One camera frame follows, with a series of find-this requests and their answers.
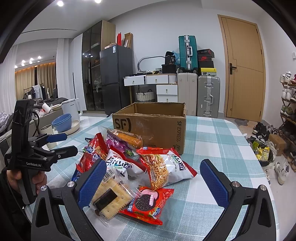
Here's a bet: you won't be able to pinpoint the clear cracker sandwich pack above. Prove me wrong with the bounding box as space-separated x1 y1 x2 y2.
90 168 142 225

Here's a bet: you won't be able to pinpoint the red chips snack bag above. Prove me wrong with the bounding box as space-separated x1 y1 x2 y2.
71 133 109 181

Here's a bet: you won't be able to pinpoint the purple candy bag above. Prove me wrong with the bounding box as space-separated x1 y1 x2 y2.
106 133 139 161

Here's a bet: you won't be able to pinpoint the white red noodle snack bag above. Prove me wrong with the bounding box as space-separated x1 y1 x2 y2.
137 147 197 190

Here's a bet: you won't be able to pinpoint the red Oreo cookie pack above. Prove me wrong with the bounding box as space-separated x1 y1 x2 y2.
119 186 174 225

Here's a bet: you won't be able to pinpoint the orange bread roll pack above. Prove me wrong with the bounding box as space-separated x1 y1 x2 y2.
107 129 143 149

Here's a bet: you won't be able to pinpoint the person's left hand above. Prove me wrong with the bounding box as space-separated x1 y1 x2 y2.
6 170 47 194

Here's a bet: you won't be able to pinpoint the blue plastic basin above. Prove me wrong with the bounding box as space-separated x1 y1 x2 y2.
52 113 72 133

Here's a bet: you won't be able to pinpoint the teal checkered tablecloth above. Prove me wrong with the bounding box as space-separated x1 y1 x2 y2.
24 115 282 241

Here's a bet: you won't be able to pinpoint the black trash bin with wrappers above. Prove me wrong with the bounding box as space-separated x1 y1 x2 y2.
251 140 273 167

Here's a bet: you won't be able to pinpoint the white sneaker on floor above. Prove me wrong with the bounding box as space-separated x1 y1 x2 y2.
274 159 290 185

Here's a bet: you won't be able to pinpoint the small cardboard box on floor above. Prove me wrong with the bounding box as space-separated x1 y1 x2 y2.
269 134 287 156

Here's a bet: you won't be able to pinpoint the cardboard SF Express box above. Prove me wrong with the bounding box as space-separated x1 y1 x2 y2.
112 102 186 155

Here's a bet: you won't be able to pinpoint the wooden shoe rack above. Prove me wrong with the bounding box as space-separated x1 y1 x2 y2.
279 71 295 172

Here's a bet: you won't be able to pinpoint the black refrigerator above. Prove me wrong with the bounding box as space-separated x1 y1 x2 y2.
100 45 133 115

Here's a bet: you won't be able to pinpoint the woven laundry basket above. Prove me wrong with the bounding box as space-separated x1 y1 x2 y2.
136 89 156 102

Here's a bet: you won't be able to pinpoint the silver aluminium suitcase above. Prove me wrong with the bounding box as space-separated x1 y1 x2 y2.
197 75 220 118

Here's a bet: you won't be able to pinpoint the wooden door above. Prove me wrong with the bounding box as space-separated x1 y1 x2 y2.
218 15 266 121

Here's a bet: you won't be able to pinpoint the beige suitcase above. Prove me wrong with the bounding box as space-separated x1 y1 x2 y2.
177 73 198 116

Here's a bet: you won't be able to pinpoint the dark glass cabinet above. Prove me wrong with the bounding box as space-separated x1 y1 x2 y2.
82 20 115 111

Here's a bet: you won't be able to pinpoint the white drawer desk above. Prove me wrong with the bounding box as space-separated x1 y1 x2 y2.
123 74 178 102

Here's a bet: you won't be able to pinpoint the stacked shoe boxes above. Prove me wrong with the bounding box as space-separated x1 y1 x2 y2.
197 49 217 76

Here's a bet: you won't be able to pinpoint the black bag on desk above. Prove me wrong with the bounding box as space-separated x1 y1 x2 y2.
162 51 180 74

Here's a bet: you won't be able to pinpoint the teal suitcase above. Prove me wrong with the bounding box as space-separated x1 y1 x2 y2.
179 35 198 73

